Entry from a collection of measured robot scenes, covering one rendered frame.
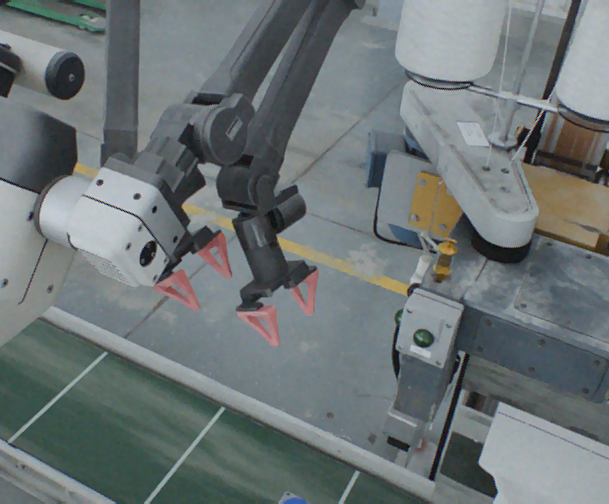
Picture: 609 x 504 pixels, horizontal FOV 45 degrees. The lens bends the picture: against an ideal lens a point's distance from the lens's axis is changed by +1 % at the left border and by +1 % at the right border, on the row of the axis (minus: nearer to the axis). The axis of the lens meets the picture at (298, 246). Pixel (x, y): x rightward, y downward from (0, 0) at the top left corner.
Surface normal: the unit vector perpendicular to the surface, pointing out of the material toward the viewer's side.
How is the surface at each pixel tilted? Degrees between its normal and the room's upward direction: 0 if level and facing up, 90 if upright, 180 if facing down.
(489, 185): 0
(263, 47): 71
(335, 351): 0
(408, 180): 90
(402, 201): 90
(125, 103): 37
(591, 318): 0
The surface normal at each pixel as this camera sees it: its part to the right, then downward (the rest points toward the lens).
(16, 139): -0.30, -0.14
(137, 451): 0.07, -0.80
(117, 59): 0.14, -0.29
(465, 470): -0.46, 0.50
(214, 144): 0.78, 0.17
